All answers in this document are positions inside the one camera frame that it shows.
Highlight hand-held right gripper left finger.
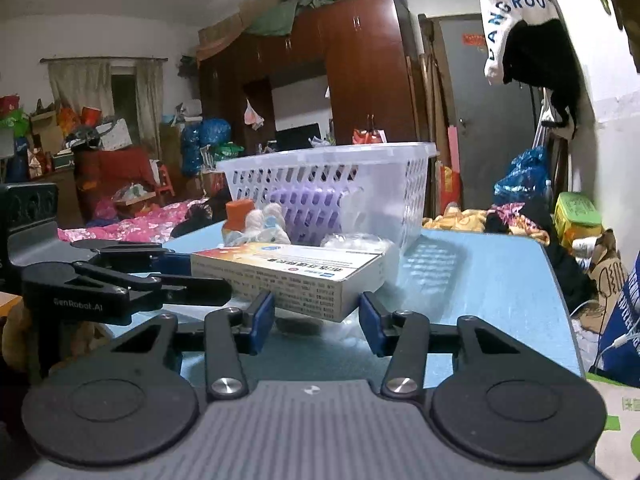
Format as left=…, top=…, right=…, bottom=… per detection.
left=107, top=290, right=277, bottom=402

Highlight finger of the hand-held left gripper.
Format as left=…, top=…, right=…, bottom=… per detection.
left=21, top=260, right=234, bottom=327
left=70, top=239, right=193, bottom=277

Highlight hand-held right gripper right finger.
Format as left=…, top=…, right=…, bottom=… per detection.
left=358, top=291, right=526, bottom=397

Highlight white and orange medicine box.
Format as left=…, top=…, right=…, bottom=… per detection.
left=190, top=241, right=387, bottom=324

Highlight white plastic basket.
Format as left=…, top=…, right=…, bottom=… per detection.
left=215, top=141, right=439, bottom=262

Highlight pink floral blanket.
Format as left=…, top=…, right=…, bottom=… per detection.
left=56, top=199, right=222, bottom=244

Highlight orange capped bottle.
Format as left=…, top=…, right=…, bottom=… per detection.
left=222, top=199, right=257, bottom=247

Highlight red plastic stool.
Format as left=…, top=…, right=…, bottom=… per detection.
left=149, top=159, right=177, bottom=198

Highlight clear plastic bag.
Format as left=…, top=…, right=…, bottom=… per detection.
left=320, top=232, right=398, bottom=262

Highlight red armchair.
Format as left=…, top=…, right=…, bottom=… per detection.
left=74, top=146, right=157, bottom=222

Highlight pile of colourful boxes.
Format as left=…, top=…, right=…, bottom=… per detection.
left=0, top=94, right=134, bottom=182

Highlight purple plastic pack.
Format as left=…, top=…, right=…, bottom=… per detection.
left=269, top=186, right=352, bottom=247

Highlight green plastic bag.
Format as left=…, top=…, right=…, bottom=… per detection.
left=214, top=142, right=247, bottom=162

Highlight blue plastic bag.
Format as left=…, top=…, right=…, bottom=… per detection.
left=180, top=118, right=233, bottom=177
left=493, top=146, right=552, bottom=207

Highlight yellow printed blanket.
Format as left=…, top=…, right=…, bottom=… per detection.
left=421, top=204, right=552, bottom=247

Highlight beige curtain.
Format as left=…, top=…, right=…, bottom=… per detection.
left=46, top=59, right=114, bottom=117
left=135, top=60, right=166, bottom=161

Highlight white hanging plastic bag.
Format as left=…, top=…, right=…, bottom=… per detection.
left=243, top=99, right=266, bottom=132

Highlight black monitor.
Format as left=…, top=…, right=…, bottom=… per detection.
left=274, top=123, right=322, bottom=153

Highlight red bag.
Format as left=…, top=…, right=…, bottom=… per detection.
left=352, top=128, right=387, bottom=146

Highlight wooden planks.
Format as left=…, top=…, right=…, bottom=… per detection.
left=419, top=14, right=455, bottom=202

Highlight green plastic box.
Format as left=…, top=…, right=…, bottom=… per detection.
left=553, top=191, right=604, bottom=250

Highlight grey door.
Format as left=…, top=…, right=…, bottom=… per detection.
left=439, top=14, right=540, bottom=211

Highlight cardboard box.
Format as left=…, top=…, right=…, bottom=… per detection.
left=586, top=229, right=632, bottom=302

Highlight dark blue printed bag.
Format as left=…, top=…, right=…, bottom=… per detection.
left=596, top=249, right=640, bottom=387

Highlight green and white bag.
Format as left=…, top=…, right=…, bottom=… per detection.
left=584, top=371, right=640, bottom=480

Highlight brown wooden wardrobe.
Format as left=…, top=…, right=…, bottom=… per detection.
left=196, top=0, right=432, bottom=173

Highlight green cloth bundle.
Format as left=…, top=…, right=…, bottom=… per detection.
left=244, top=0, right=357, bottom=38

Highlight black garment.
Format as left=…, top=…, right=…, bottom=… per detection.
left=502, top=19, right=584, bottom=142

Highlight white printed garment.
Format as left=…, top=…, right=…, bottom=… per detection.
left=479, top=0, right=565, bottom=87

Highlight white cable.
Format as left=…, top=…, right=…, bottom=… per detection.
left=570, top=299, right=640, bottom=368

